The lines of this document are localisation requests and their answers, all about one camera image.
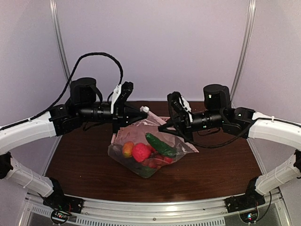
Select right aluminium frame post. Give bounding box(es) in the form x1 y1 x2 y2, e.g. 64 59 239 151
230 0 256 107

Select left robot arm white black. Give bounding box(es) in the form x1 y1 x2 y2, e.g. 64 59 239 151
0 77 148 209

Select clear zip top bag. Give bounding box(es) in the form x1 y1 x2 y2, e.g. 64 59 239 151
108 106 199 178

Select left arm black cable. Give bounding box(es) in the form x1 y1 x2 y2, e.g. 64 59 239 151
0 52 124 130

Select right circuit board with leds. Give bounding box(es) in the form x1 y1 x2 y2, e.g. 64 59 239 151
239 212 258 224

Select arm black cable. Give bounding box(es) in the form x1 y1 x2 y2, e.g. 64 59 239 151
167 91 245 148
0 52 124 130

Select aluminium frame post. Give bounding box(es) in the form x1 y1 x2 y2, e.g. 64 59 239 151
49 0 71 81
230 0 256 107

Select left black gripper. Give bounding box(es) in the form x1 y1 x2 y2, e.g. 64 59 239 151
78 101 148 133

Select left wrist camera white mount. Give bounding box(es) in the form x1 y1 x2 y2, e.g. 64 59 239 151
111 81 134 114

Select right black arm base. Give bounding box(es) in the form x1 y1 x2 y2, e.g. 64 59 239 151
224 177 265 213

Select pink plastic basket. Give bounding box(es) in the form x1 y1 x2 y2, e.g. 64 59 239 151
111 115 169 144

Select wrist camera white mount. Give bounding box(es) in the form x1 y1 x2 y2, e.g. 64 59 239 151
167 91 191 116
111 81 134 114

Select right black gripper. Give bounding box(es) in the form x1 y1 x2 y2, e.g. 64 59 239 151
158 110 224 143

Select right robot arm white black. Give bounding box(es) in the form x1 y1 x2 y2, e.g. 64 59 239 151
158 84 301 208

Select green fake cucumber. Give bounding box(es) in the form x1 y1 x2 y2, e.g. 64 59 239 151
145 133 177 158

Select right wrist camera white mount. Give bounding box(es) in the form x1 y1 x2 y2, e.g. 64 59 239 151
167 91 191 116

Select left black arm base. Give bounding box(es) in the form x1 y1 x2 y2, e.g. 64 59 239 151
42 178 83 214

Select front aluminium rail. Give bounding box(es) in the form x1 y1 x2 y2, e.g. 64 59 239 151
17 189 292 226

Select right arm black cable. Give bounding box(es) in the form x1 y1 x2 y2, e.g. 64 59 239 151
167 91 245 148

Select green fake pepper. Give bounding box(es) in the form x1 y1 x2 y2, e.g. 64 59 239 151
136 166 157 178

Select left aluminium frame post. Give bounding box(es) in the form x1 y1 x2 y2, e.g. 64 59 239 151
49 0 71 81

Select circuit board with leds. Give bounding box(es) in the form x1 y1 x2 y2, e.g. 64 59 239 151
50 210 70 224
239 212 258 224

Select left circuit board with leds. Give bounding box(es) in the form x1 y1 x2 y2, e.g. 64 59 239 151
50 210 70 224

